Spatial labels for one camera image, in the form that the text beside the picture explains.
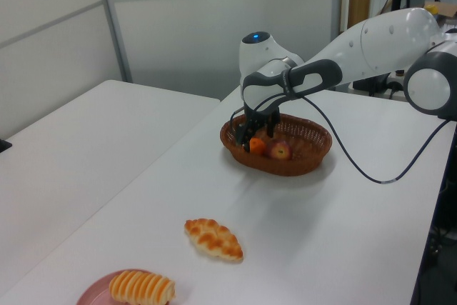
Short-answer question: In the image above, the white emergency stop button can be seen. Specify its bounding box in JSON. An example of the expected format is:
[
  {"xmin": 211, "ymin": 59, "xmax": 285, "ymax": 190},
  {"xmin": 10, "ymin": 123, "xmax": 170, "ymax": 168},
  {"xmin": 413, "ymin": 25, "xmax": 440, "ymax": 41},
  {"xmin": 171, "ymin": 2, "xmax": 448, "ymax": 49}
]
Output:
[{"xmin": 387, "ymin": 69, "xmax": 408, "ymax": 99}]

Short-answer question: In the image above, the orange toy mandarin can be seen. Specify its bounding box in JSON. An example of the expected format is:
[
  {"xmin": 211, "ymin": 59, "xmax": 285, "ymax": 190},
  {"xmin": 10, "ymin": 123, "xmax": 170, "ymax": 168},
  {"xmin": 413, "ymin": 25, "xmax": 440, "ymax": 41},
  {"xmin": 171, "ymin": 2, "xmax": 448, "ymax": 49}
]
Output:
[{"xmin": 248, "ymin": 136, "xmax": 267, "ymax": 156}]

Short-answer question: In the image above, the striped toy bread roll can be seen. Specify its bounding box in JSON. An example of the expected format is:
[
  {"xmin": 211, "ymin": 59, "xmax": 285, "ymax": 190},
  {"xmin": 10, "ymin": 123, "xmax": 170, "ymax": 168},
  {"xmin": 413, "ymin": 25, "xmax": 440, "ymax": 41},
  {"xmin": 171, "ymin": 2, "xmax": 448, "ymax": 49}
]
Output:
[{"xmin": 109, "ymin": 269, "xmax": 176, "ymax": 305}]

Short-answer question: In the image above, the pink plate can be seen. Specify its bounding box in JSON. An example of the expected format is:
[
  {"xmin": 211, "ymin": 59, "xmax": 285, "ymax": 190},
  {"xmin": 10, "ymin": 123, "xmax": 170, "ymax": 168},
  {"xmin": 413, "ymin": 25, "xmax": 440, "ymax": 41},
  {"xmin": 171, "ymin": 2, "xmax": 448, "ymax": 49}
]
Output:
[{"xmin": 76, "ymin": 268, "xmax": 169, "ymax": 305}]

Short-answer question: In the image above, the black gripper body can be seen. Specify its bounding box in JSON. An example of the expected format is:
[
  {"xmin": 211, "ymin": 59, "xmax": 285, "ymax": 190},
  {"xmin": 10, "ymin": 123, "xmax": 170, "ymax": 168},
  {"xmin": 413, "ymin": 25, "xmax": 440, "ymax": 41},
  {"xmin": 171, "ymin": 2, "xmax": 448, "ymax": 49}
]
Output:
[{"xmin": 244, "ymin": 101, "xmax": 281, "ymax": 124}]

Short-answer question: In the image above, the black power box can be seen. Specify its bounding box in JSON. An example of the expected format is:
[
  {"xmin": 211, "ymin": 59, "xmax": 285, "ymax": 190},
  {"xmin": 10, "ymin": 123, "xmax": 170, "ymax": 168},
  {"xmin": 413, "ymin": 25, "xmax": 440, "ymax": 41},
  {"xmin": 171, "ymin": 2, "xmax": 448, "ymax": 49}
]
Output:
[{"xmin": 352, "ymin": 72, "xmax": 393, "ymax": 97}]

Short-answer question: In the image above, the black cable strap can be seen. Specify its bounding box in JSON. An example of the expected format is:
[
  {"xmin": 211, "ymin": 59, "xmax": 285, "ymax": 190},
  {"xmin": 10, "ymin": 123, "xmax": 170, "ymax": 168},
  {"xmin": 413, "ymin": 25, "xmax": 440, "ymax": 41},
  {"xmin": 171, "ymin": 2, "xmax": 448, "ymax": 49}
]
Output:
[{"xmin": 281, "ymin": 68, "xmax": 300, "ymax": 101}]

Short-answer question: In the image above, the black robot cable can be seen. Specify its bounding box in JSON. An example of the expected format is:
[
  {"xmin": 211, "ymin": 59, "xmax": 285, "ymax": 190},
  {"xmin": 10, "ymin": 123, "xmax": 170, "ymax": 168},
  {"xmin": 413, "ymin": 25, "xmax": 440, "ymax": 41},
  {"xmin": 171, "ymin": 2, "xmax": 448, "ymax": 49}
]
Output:
[{"xmin": 229, "ymin": 92, "xmax": 449, "ymax": 184}]

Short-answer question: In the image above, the braided toy croissant bread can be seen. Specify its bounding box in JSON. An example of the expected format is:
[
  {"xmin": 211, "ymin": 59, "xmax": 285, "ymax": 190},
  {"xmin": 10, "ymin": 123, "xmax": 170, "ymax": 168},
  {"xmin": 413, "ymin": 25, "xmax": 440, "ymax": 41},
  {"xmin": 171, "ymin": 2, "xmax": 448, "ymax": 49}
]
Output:
[{"xmin": 184, "ymin": 218, "xmax": 244, "ymax": 262}]

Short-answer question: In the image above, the wooden cabinet panel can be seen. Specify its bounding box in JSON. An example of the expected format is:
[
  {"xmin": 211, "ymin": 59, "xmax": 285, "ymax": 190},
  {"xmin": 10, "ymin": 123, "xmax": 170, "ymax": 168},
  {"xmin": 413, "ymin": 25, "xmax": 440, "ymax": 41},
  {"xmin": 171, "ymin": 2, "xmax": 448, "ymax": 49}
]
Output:
[{"xmin": 346, "ymin": 0, "xmax": 373, "ymax": 29}]

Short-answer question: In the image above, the brown woven basket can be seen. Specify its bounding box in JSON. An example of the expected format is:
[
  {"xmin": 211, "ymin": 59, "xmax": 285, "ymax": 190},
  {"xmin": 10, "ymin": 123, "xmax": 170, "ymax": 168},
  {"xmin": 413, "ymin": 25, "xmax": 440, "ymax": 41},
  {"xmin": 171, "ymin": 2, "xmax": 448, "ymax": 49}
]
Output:
[{"xmin": 219, "ymin": 113, "xmax": 333, "ymax": 177}]

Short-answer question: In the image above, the open brown cardboard box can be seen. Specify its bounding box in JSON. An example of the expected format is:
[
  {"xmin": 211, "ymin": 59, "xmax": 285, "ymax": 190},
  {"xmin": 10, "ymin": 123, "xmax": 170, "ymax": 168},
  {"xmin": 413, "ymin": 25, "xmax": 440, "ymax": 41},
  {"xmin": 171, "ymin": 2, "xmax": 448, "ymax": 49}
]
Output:
[{"xmin": 435, "ymin": 1, "xmax": 457, "ymax": 29}]

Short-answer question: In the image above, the red toy apple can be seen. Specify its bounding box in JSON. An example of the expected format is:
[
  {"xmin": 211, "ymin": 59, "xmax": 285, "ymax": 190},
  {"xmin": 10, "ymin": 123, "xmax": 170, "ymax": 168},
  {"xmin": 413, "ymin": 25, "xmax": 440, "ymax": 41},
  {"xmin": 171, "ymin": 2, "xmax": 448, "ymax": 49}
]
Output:
[{"xmin": 264, "ymin": 139, "xmax": 293, "ymax": 161}]

